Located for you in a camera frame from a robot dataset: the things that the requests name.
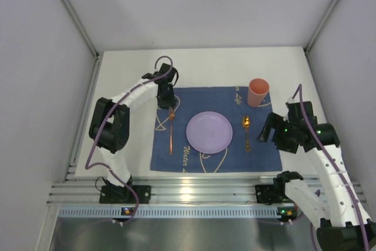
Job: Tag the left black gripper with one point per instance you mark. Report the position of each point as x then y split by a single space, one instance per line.
167 100

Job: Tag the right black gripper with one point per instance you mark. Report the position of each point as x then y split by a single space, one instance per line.
276 129

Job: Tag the gold spoon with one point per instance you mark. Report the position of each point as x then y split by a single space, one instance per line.
246 125

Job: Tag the orange plastic cup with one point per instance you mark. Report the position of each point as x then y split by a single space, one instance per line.
257 91

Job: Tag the purple plastic plate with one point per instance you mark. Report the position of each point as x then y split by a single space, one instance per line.
209 132

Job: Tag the blue embroidered cloth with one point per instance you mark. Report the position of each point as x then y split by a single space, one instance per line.
231 102

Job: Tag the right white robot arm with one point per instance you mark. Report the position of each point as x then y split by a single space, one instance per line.
341 222

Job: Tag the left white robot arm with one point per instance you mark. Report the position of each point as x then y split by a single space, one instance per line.
110 125

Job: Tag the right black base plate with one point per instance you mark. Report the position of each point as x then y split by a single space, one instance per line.
269 194

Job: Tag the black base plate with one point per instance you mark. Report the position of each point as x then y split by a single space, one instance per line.
121 195
269 194

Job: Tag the aluminium mounting rail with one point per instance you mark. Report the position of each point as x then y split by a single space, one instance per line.
239 190

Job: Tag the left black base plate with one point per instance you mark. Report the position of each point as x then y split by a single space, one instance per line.
121 195

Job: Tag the left aluminium corner post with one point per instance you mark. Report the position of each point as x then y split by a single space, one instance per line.
70 9

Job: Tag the aluminium corner post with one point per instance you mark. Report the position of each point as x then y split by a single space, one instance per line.
328 13
70 9

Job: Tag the slotted cable duct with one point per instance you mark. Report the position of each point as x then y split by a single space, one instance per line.
178 212

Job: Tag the right aluminium corner post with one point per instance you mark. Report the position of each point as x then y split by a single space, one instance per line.
328 13

